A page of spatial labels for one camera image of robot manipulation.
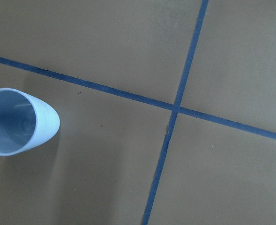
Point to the light blue cup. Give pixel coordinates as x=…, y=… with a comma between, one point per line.
x=25, y=122

